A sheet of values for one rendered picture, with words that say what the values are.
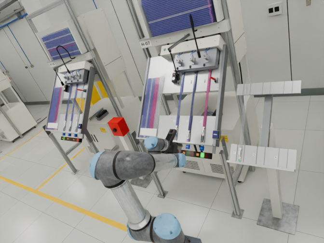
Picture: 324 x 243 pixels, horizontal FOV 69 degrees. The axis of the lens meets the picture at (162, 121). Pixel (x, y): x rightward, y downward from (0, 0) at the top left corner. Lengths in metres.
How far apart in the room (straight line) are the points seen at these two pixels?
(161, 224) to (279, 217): 1.10
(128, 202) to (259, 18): 2.66
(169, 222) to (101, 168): 0.42
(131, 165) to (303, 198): 1.58
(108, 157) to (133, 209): 0.30
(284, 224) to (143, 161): 1.35
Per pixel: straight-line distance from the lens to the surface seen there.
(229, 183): 1.84
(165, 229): 1.16
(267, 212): 2.09
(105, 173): 0.96
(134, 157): 0.92
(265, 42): 3.27
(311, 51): 3.27
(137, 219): 1.17
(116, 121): 2.25
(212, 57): 1.71
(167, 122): 1.80
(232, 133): 1.89
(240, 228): 2.03
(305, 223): 2.06
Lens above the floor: 1.67
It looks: 28 degrees down
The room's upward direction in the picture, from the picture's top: 20 degrees counter-clockwise
